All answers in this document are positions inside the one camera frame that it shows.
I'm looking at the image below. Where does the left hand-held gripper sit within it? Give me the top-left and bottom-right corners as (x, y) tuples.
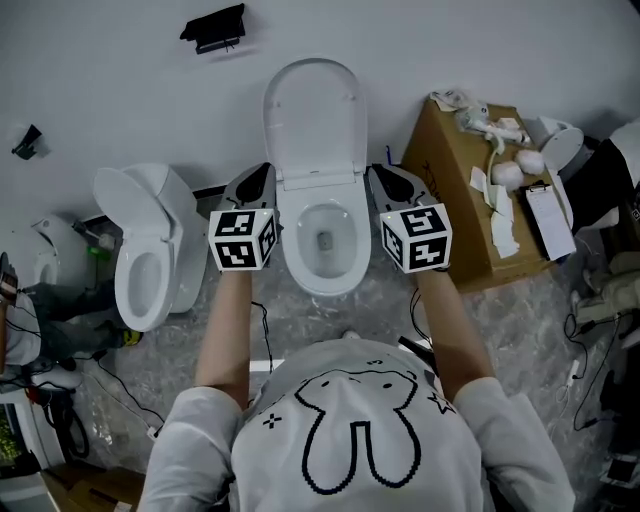
(208, 162), (280, 273)

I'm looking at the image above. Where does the black cable with adapter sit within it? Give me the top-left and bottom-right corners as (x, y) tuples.
(563, 312), (621, 434)

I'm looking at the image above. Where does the large brown cardboard box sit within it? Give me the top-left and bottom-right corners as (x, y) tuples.
(401, 97), (559, 294)

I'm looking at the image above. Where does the small white toilet lid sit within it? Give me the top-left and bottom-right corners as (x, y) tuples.
(93, 167), (174, 242)

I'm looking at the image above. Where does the white fluffy ball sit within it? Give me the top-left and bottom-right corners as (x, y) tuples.
(514, 148), (545, 176)
(491, 160), (525, 191)

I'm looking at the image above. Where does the white crumpled plastic bag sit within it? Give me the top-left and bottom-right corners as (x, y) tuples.
(429, 89), (481, 114)

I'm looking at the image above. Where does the person's left forearm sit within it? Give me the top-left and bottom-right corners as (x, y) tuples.
(193, 269), (254, 411)

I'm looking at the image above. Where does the white sprayer with hose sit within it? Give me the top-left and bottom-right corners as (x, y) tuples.
(454, 102), (532, 194)

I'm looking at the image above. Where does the black wall-mounted holder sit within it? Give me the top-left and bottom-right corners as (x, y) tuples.
(179, 3), (247, 55)

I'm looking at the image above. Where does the small open cardboard box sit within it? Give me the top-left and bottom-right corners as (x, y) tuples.
(42, 464), (146, 512)

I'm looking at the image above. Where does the large white toilet lid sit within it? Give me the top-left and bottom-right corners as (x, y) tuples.
(262, 57), (369, 191)

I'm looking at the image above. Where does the person's right forearm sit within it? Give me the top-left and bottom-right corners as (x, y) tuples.
(414, 269), (496, 406)

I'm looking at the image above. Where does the small dark wall bracket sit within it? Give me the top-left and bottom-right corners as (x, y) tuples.
(10, 123), (51, 161)

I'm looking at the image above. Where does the white rabbit print shirt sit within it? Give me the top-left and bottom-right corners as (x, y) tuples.
(137, 339), (576, 512)

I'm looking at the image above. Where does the dark handled toilet brush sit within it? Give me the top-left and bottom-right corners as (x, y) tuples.
(72, 219), (115, 250)

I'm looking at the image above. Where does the white tank toilet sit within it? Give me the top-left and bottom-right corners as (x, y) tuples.
(113, 162), (211, 334)

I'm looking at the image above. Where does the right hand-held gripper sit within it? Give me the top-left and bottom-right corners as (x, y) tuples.
(367, 165), (454, 275)

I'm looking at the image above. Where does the black clipboard with paper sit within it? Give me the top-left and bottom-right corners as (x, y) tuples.
(524, 182), (578, 262)

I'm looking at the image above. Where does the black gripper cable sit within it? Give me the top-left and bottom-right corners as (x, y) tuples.
(249, 299), (275, 375)

